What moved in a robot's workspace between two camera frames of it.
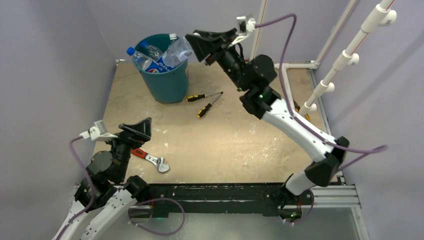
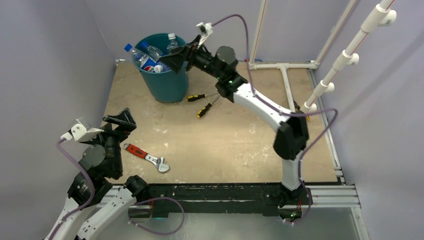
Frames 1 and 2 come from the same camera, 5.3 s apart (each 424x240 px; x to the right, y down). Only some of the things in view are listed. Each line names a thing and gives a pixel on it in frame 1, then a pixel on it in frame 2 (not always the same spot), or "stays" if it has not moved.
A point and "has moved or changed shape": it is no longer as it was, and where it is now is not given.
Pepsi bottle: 148,64 has moved or changed shape
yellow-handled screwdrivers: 193,97 stays
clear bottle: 178,52 has moved or changed shape
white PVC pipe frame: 382,15 stays
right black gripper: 203,46 → 188,53
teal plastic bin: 171,86 stays
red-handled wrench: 159,161 stays
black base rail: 270,197 stays
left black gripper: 141,130 → 126,123
